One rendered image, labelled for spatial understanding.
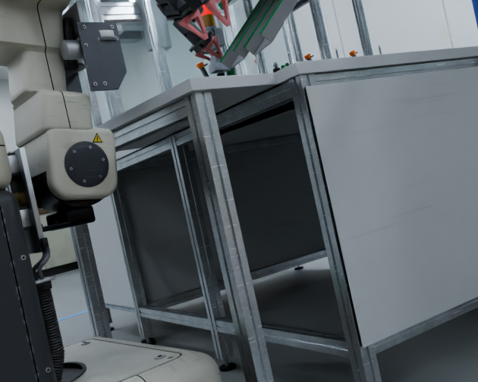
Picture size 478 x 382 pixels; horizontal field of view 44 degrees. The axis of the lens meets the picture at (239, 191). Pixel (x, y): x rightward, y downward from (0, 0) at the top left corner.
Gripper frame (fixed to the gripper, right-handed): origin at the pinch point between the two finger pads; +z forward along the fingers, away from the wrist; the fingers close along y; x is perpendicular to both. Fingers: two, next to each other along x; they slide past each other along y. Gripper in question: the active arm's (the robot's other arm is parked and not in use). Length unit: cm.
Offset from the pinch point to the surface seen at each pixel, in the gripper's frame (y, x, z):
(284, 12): -49.0, 5.3, -3.1
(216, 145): -67, 61, -3
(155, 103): -53, 57, -17
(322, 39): -54, 6, 10
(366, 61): -75, 19, 15
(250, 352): -67, 94, 31
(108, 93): 105, -8, -11
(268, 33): -47.8, 13.8, -2.9
